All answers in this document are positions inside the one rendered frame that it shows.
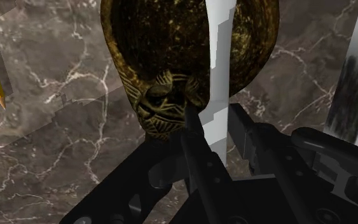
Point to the white utensil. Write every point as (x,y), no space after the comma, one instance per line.
(219,62)

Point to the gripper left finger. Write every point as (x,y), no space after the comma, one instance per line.
(197,161)

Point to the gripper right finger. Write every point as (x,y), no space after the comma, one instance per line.
(268,149)

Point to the dark brown carved bowl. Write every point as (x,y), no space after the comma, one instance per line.
(160,46)

